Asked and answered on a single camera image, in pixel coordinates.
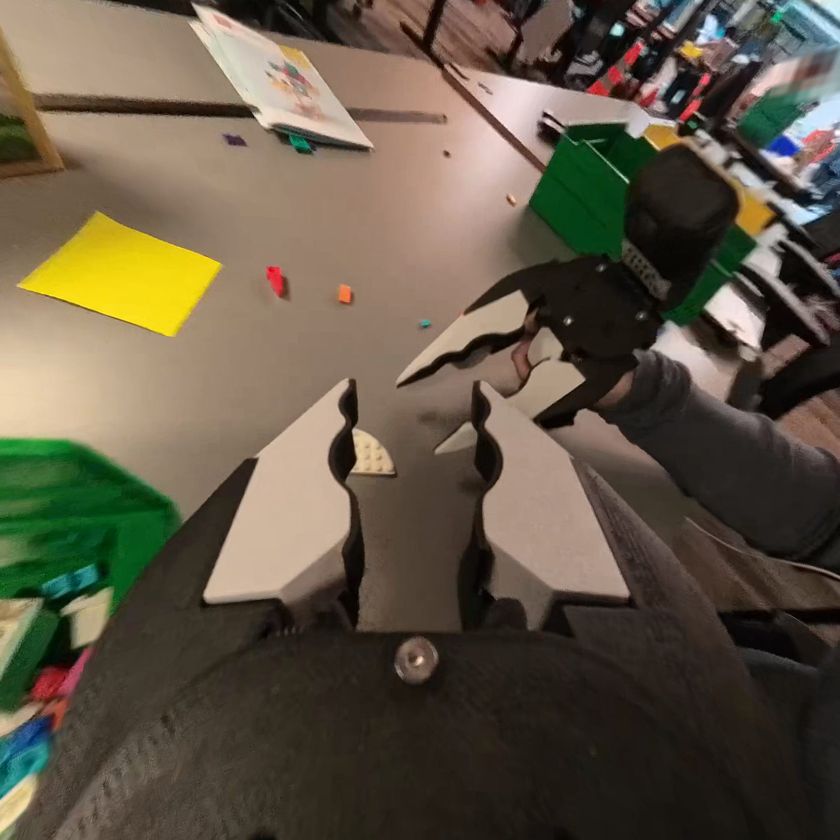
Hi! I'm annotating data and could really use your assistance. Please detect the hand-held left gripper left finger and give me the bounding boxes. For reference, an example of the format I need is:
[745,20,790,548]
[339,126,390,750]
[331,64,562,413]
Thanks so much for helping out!
[202,378,366,626]

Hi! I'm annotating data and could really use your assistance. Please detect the yellow toy set box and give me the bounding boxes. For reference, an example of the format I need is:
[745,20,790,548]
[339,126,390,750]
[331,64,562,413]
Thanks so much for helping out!
[0,26,66,180]

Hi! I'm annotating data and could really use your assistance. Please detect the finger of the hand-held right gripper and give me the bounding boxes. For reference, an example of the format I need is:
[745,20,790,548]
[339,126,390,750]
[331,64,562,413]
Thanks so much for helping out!
[395,290,534,388]
[433,327,588,455]

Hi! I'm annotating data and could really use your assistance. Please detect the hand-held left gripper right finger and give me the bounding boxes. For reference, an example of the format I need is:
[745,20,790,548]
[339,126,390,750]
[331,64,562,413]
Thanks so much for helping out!
[461,381,632,632]

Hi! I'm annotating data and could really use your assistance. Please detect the green storage crate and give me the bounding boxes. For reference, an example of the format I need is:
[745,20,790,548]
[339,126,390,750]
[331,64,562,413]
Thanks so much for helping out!
[735,91,809,149]

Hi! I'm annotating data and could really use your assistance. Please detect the white and orange brick plate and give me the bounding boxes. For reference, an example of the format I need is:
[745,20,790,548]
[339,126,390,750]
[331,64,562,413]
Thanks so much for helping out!
[348,428,399,477]

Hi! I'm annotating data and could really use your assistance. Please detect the green plastic bin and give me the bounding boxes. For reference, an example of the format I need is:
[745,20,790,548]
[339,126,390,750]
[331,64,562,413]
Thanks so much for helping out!
[0,438,184,716]
[528,121,760,328]

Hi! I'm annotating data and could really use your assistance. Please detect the yellow plastic bin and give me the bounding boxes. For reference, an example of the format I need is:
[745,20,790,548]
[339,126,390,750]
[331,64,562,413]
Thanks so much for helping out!
[643,123,780,238]

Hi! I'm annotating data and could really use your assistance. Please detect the pile of toy bricks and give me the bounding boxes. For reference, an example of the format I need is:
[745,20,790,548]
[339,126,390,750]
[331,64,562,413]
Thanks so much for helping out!
[0,566,116,834]

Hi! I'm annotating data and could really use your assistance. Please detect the person's right hand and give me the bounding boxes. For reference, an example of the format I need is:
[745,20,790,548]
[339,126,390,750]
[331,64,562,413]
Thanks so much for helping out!
[511,328,536,393]

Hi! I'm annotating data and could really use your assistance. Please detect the white cord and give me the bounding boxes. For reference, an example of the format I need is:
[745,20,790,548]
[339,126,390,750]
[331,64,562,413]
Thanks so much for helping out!
[684,517,840,582]

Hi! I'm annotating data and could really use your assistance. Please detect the person's right forearm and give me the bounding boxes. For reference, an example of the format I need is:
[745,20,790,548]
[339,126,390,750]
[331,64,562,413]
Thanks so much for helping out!
[600,350,840,573]

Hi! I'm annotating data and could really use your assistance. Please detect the instruction booklet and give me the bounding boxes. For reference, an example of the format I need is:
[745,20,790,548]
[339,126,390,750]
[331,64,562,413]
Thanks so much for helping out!
[189,3,375,152]

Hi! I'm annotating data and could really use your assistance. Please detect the yellow sticky note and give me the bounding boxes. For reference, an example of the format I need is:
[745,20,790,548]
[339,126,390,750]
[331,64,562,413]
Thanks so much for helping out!
[17,210,224,338]

